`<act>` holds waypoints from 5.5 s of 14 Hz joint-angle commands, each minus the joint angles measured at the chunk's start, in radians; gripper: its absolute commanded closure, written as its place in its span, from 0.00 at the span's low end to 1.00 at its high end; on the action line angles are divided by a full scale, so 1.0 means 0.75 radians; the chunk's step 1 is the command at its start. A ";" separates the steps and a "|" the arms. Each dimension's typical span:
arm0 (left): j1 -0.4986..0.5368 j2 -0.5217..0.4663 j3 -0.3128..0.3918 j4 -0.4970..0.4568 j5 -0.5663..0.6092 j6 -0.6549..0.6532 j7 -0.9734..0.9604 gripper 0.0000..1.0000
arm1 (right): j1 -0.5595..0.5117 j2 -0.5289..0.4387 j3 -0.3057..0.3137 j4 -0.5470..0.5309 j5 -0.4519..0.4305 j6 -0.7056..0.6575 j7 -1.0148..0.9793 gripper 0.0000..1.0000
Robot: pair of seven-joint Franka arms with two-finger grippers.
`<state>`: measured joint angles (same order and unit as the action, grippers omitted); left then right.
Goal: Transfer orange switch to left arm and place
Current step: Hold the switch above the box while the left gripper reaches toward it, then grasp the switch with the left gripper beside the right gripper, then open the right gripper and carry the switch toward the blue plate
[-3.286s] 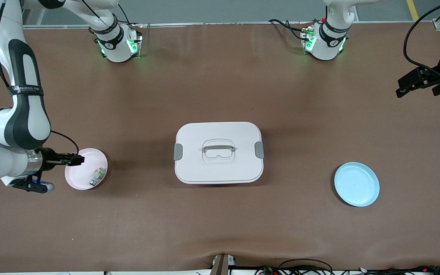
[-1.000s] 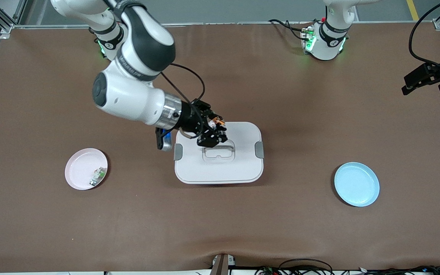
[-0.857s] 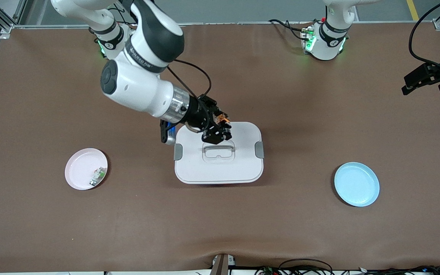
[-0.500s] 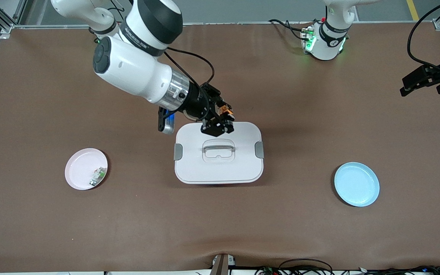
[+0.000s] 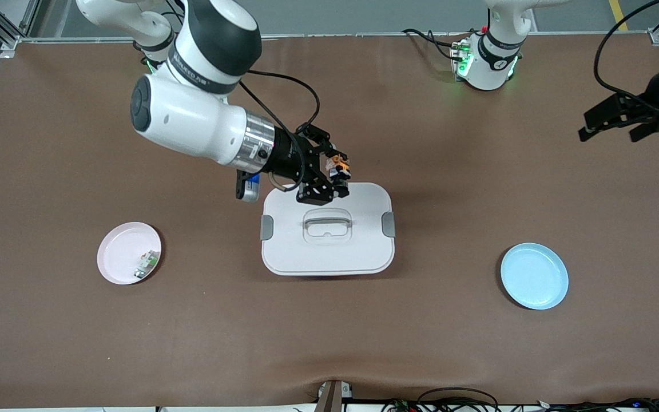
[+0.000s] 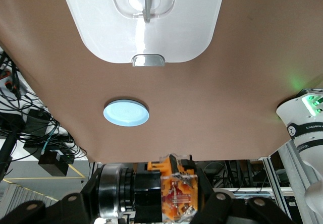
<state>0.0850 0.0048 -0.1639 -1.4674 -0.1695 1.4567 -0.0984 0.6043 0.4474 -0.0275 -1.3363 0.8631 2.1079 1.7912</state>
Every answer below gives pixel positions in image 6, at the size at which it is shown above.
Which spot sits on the aluminium frame post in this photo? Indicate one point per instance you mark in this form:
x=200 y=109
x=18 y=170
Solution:
x=290 y=163

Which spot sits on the light blue plate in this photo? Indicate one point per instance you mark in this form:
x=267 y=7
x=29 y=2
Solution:
x=126 y=113

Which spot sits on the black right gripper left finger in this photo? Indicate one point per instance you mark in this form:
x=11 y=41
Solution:
x=50 y=211

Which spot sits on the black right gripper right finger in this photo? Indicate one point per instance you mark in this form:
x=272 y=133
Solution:
x=239 y=212

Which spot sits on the black pole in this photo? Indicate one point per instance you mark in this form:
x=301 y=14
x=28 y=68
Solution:
x=6 y=153

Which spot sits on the white lidded storage box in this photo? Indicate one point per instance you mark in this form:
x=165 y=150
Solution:
x=151 y=40

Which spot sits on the black square block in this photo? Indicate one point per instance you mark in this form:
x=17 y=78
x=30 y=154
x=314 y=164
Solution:
x=54 y=162

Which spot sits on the brown table mat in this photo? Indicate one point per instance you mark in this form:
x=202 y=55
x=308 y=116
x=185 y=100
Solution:
x=202 y=95

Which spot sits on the black power adapter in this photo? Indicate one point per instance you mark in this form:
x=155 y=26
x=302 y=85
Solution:
x=38 y=123

